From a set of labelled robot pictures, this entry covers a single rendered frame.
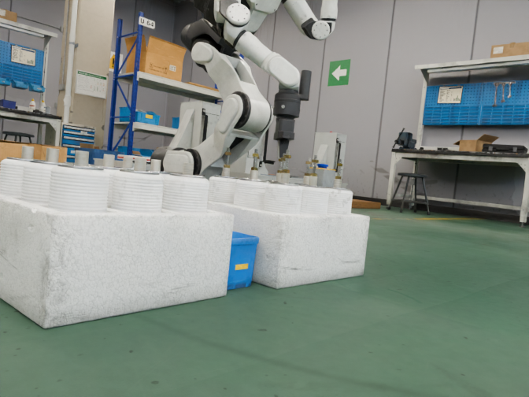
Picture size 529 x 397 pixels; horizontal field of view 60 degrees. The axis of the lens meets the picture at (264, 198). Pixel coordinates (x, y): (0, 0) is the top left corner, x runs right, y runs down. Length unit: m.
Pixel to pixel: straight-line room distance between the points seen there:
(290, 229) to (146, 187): 0.40
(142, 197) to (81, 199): 0.12
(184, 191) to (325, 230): 0.44
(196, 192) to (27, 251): 0.33
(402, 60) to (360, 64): 0.70
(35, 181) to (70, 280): 0.22
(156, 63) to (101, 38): 1.53
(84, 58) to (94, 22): 0.58
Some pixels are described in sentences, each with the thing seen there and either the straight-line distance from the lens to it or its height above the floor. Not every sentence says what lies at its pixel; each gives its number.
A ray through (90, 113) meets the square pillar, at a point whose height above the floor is 0.93.
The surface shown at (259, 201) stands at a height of 0.20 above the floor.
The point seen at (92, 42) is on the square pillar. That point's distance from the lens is 7.84.
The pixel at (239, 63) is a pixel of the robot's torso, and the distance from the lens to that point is 1.98.
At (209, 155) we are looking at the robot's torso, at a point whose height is 0.33.
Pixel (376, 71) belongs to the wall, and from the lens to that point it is 7.26.
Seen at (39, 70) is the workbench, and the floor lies 1.39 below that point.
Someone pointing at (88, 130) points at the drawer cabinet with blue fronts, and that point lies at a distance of 6.80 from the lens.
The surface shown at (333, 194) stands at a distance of 1.33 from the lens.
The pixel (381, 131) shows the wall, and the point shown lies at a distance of 7.01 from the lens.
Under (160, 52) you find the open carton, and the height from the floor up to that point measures 1.79.
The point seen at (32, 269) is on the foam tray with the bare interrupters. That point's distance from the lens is 0.83.
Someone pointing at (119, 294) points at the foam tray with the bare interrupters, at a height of 0.04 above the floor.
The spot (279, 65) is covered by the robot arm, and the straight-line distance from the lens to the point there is 1.51.
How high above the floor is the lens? 0.27
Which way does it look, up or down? 3 degrees down
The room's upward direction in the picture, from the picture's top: 6 degrees clockwise
